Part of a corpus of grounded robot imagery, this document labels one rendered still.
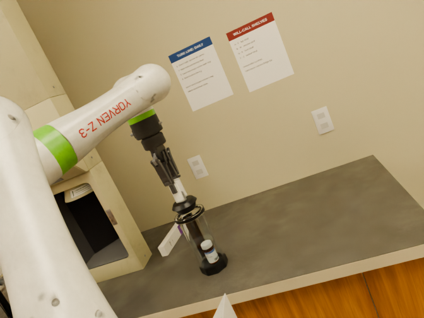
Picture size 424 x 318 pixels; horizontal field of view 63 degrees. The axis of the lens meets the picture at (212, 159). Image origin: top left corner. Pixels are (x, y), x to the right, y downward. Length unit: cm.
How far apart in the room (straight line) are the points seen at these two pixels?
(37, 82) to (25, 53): 10
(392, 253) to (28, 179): 89
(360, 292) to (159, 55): 123
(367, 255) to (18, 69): 130
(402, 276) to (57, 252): 92
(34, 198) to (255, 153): 124
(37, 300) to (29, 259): 6
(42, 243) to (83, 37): 137
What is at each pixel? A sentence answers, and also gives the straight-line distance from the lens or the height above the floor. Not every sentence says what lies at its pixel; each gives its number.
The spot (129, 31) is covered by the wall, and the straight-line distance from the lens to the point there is 171.
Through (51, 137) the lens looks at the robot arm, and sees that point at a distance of 82.
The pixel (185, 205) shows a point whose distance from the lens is 114.
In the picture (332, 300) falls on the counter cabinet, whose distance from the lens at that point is 117.
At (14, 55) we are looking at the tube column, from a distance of 146.
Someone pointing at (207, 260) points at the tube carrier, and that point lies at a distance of 121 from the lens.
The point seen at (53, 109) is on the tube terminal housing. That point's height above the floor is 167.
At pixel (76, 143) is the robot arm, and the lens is 83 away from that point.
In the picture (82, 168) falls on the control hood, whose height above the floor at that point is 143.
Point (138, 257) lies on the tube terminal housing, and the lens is 152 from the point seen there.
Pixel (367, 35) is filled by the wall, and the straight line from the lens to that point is 164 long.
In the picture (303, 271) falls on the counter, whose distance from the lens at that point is 108.
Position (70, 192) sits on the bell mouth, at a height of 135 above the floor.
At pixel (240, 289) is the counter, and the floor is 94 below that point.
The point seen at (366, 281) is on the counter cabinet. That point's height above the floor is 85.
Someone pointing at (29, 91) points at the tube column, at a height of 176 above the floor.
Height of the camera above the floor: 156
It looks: 13 degrees down
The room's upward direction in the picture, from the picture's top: 24 degrees counter-clockwise
